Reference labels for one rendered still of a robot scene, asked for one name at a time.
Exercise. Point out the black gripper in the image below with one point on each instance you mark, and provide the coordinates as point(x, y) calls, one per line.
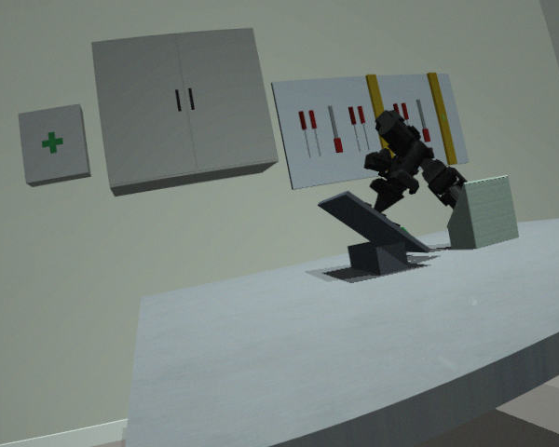
point(391, 190)

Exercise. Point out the grey switch panel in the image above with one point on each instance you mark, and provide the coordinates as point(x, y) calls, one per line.
point(386, 253)

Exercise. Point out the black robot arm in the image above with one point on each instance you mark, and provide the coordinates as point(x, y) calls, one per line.
point(405, 140)

